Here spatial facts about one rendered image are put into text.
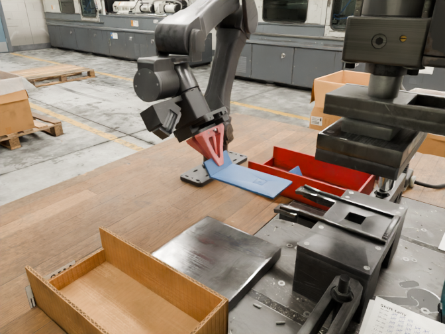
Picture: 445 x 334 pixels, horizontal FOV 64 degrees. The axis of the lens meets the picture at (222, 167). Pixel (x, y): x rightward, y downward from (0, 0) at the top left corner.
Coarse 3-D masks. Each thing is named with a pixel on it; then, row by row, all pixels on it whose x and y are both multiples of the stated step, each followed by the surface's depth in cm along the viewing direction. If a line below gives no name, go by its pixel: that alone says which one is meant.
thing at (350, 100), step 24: (384, 72) 42; (336, 96) 45; (360, 96) 44; (384, 96) 43; (408, 96) 44; (432, 96) 45; (360, 120) 44; (384, 120) 42; (408, 120) 41; (432, 120) 39; (336, 144) 43; (360, 144) 41; (384, 144) 41; (408, 144) 41; (360, 168) 42; (384, 168) 41
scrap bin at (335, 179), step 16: (272, 160) 89; (288, 160) 88; (304, 160) 85; (288, 176) 75; (304, 176) 86; (320, 176) 84; (336, 176) 81; (352, 176) 79; (368, 176) 76; (288, 192) 77; (336, 192) 70; (368, 192) 74; (320, 208) 73
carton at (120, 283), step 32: (96, 256) 56; (128, 256) 53; (32, 288) 48; (64, 288) 52; (96, 288) 52; (128, 288) 52; (160, 288) 50; (192, 288) 45; (64, 320) 44; (96, 320) 47; (128, 320) 47; (160, 320) 47; (192, 320) 47; (224, 320) 43
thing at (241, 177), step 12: (228, 156) 71; (216, 168) 68; (228, 168) 70; (240, 168) 69; (228, 180) 65; (240, 180) 65; (252, 180) 65; (276, 180) 65; (288, 180) 65; (264, 192) 61; (276, 192) 61
